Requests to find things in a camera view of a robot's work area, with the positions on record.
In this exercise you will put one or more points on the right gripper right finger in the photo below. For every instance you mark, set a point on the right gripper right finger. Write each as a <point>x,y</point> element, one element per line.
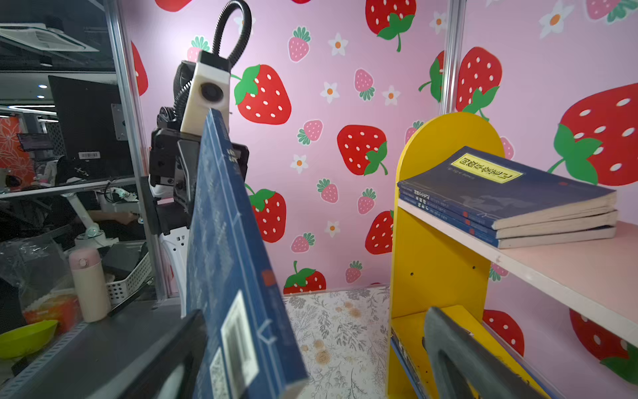
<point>461,365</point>

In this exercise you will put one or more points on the white plastic basket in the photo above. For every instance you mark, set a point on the white plastic basket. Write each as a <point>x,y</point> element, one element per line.
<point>119,291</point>

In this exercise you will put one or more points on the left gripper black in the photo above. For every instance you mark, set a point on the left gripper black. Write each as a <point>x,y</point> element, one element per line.
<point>174,162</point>

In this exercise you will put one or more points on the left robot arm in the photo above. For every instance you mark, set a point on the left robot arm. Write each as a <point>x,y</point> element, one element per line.
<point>168,220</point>

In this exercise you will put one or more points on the computer monitor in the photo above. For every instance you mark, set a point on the computer monitor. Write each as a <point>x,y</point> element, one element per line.
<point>91,119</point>

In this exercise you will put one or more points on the navy blue book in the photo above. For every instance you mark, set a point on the navy blue book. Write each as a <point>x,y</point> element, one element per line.
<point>531,241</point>

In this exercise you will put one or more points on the pink thermos bottle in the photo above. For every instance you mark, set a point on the pink thermos bottle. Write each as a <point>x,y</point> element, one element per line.
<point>90,284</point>

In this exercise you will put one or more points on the yellow pink blue bookshelf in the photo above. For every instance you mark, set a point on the yellow pink blue bookshelf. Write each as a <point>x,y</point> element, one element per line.
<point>436,265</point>

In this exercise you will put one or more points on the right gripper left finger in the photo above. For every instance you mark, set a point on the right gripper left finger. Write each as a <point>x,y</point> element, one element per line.
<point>168,369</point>

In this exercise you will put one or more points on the lime green bowl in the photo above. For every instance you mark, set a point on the lime green bowl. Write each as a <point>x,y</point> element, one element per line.
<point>27,340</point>

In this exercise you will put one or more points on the yellow cartoon cover book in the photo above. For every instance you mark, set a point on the yellow cartoon cover book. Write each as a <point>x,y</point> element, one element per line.
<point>410,330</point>

